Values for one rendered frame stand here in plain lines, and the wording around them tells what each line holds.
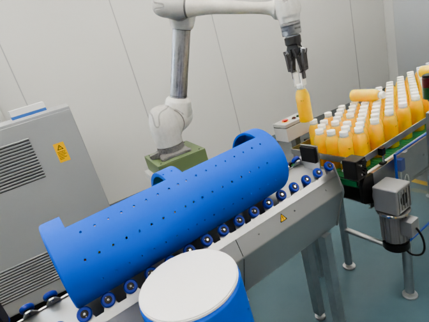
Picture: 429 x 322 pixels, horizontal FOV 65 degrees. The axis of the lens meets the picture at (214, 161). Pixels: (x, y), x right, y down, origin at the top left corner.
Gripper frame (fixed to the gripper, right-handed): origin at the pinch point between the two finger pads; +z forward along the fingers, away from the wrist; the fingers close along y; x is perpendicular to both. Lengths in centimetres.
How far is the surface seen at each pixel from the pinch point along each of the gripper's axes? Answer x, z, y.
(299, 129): 8.3, 29.6, -14.2
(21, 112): -110, -15, -167
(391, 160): 16, 44, 32
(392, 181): 3, 47, 40
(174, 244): -92, 30, 23
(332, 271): -19, 92, 19
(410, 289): 25, 127, 32
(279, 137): -1.5, 31.1, -20.8
